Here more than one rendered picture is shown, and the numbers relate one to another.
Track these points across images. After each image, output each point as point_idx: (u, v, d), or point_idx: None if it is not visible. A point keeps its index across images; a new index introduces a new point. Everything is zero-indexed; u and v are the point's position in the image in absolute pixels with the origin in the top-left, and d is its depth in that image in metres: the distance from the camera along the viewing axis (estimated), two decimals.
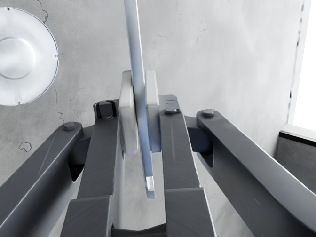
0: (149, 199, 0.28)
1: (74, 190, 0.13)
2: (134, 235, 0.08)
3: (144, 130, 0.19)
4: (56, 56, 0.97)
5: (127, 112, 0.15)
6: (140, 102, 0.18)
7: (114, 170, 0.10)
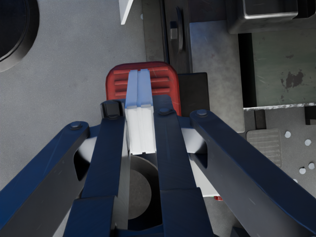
0: None
1: (80, 190, 0.13)
2: (134, 235, 0.08)
3: None
4: None
5: (134, 111, 0.15)
6: None
7: (119, 170, 0.10)
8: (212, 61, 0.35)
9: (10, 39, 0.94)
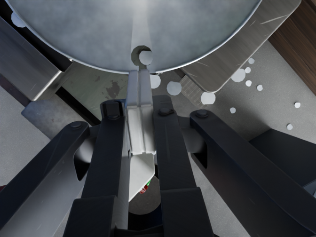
0: None
1: (80, 190, 0.13)
2: (134, 235, 0.08)
3: None
4: None
5: (134, 111, 0.15)
6: None
7: (119, 170, 0.10)
8: (55, 123, 0.43)
9: None
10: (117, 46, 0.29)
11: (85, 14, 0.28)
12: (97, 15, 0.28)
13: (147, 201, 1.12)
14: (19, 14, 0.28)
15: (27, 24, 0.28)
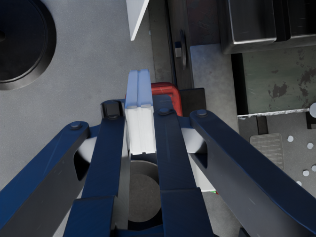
0: None
1: (80, 190, 0.13)
2: (134, 235, 0.08)
3: None
4: None
5: (134, 111, 0.15)
6: None
7: (119, 170, 0.10)
8: (209, 77, 0.42)
9: (30, 57, 1.03)
10: None
11: None
12: None
13: (138, 209, 1.06)
14: None
15: None
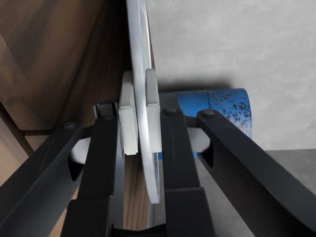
0: (133, 62, 0.18)
1: (74, 190, 0.13)
2: (134, 235, 0.08)
3: None
4: None
5: (127, 112, 0.15)
6: None
7: (114, 170, 0.10)
8: None
9: None
10: None
11: None
12: None
13: None
14: (135, 102, 0.18)
15: (137, 119, 0.19)
